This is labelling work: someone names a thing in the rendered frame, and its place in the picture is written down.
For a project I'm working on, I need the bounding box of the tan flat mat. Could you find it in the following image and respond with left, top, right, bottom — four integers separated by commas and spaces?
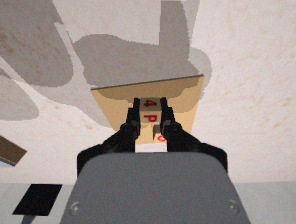
90, 75, 205, 145

